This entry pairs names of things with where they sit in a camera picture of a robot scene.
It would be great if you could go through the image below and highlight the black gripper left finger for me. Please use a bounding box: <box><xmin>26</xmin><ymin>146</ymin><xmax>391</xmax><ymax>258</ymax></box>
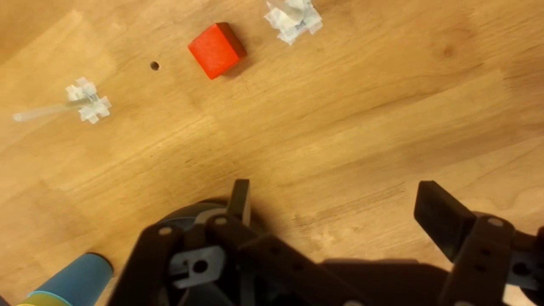
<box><xmin>107</xmin><ymin>178</ymin><xmax>320</xmax><ymax>306</ymax></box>

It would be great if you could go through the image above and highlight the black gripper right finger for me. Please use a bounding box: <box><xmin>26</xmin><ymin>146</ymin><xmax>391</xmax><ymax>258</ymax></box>
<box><xmin>413</xmin><ymin>180</ymin><xmax>544</xmax><ymax>306</ymax></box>

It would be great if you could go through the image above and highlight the orange block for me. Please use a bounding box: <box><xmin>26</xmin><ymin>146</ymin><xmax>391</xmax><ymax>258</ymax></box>
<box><xmin>187</xmin><ymin>22</ymin><xmax>248</xmax><ymax>81</ymax></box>

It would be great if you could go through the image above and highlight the blue cylinder with yellow end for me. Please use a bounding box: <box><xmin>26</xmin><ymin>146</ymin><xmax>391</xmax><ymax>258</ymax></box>
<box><xmin>15</xmin><ymin>251</ymin><xmax>116</xmax><ymax>306</ymax></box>

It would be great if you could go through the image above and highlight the white cross piece with stick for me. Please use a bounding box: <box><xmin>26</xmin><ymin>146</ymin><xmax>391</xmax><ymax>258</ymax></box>
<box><xmin>12</xmin><ymin>76</ymin><xmax>114</xmax><ymax>126</ymax></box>

